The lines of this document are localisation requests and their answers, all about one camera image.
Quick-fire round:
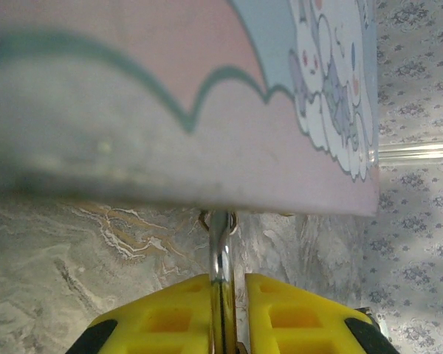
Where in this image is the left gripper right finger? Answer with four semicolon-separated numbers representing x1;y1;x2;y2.
243;271;393;354

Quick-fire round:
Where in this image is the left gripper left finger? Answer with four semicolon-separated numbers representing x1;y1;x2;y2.
72;274;218;354

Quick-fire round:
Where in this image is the pastel cartoon tin box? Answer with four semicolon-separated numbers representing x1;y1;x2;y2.
0;0;380;218

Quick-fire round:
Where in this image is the right aluminium frame post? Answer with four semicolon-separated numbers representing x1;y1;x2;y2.
371;141;443;166

